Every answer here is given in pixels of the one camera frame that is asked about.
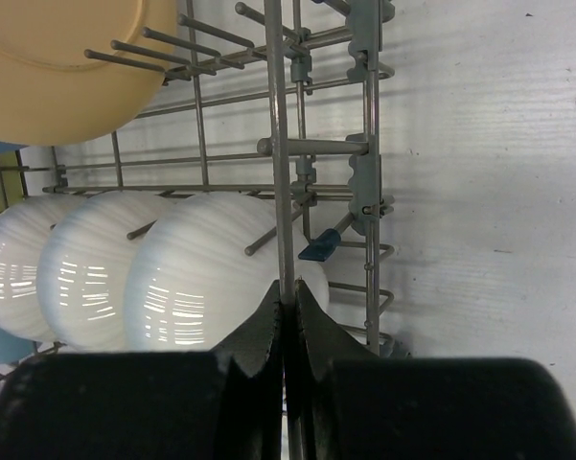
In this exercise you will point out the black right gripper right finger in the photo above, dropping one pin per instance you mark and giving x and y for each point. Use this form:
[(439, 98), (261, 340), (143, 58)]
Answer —
[(353, 404)]

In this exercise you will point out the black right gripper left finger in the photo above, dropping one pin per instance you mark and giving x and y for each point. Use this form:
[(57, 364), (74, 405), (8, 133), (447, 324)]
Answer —
[(225, 403)]

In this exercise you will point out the grey wire dish rack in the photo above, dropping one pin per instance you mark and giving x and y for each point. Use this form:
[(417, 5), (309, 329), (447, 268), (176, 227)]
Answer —
[(202, 50)]

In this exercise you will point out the orange plastic plate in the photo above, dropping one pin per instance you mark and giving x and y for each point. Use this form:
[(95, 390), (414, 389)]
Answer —
[(60, 82)]

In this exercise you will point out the white ceramic bowl right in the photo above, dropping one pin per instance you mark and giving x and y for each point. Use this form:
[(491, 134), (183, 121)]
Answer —
[(190, 283)]

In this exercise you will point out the white ceramic bowl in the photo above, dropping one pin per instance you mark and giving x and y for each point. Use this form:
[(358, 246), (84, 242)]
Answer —
[(190, 283), (25, 228), (83, 268)]

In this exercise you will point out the white ceramic bowl middle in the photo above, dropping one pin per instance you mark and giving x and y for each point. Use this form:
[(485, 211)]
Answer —
[(83, 268)]

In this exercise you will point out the blue plastic cup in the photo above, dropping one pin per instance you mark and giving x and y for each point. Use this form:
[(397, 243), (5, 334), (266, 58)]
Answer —
[(13, 348)]

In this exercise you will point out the white ceramic bowl left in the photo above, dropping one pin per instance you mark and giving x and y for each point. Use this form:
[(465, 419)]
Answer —
[(25, 228)]

